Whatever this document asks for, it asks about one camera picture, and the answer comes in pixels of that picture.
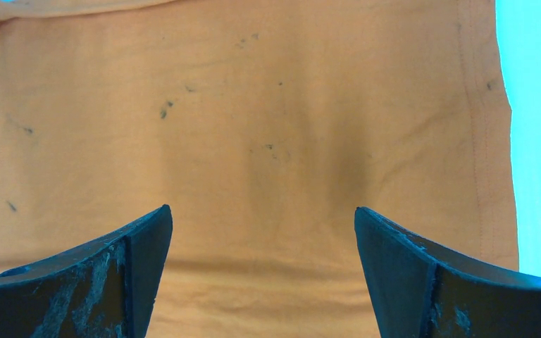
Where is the orange t shirt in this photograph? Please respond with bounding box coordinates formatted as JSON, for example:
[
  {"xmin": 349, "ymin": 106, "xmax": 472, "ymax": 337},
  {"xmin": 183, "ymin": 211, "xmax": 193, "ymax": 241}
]
[{"xmin": 0, "ymin": 1, "xmax": 518, "ymax": 337}]

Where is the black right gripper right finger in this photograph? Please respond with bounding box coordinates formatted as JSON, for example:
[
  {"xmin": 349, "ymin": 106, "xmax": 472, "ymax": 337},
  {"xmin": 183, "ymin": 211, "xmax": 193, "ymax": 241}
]
[{"xmin": 354, "ymin": 207, "xmax": 541, "ymax": 337}]

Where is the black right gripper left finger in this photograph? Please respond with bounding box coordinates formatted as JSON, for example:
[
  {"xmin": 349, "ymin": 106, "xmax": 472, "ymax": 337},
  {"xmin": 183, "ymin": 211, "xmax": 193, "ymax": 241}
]
[{"xmin": 0, "ymin": 205, "xmax": 173, "ymax": 337}]

